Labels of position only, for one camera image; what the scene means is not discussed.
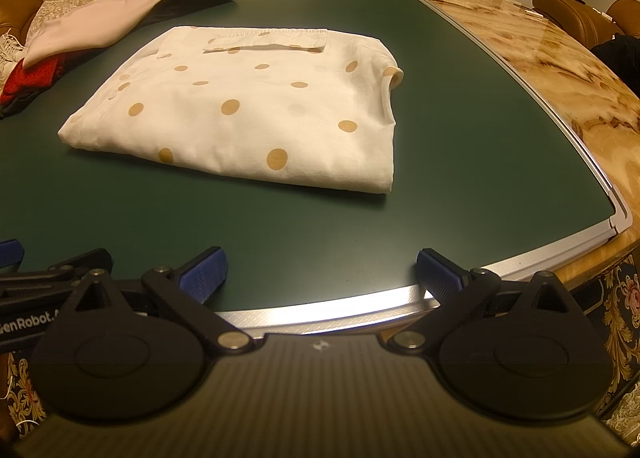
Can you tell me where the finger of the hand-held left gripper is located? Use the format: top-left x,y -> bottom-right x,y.
0,238 -> 24,270
0,248 -> 113,301

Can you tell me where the white knitted cloth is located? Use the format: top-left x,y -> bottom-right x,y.
0,31 -> 26,86

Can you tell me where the green silver-framed table mat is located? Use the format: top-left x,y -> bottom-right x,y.
0,0 -> 633,339

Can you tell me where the beige lace cloth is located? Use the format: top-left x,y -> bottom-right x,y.
25,0 -> 101,42

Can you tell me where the pink cloth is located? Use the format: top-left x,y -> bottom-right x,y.
22,0 -> 168,68

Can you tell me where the dark floral patterned cloth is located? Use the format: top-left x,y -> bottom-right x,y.
0,248 -> 640,439

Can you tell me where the red cloth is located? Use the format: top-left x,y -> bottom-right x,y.
0,54 -> 66,106

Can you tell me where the white polka dot shirt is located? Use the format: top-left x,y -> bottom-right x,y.
57,26 -> 405,196

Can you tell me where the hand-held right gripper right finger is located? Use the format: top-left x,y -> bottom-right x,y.
387,248 -> 569,354

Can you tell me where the brown leather chair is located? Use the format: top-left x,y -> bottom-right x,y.
532,0 -> 626,50
0,0 -> 45,44
606,0 -> 640,36

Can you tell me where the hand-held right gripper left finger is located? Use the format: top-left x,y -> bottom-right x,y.
70,245 -> 256,357

